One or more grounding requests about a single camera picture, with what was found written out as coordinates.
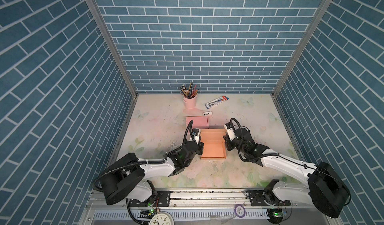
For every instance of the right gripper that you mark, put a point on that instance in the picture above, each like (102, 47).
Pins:
(228, 147)

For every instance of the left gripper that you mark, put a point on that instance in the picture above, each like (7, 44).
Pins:
(200, 147)

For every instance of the peach paper box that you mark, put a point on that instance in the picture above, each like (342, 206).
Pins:
(214, 144)

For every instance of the pink paper box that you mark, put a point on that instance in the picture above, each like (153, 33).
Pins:
(199, 122)

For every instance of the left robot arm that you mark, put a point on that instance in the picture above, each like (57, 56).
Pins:
(128, 178)

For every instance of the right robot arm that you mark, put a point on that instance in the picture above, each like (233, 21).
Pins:
(319, 184)

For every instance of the blue white pen box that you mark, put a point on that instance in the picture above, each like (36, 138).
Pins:
(216, 102)

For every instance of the pink pencil bucket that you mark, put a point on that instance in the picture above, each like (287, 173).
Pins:
(190, 102)

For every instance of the coloured pencils bundle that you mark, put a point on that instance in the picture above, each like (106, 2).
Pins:
(189, 91)

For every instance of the purple tape roll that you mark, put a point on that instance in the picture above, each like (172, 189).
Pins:
(239, 211)

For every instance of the white round clock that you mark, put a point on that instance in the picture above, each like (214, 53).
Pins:
(162, 218)

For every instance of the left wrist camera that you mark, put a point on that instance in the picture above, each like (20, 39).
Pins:
(196, 135)

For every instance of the metal base rail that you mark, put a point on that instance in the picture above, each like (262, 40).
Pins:
(204, 207)

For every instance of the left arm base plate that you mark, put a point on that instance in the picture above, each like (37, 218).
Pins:
(162, 199)

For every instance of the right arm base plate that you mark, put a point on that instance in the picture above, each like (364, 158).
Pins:
(259, 198)

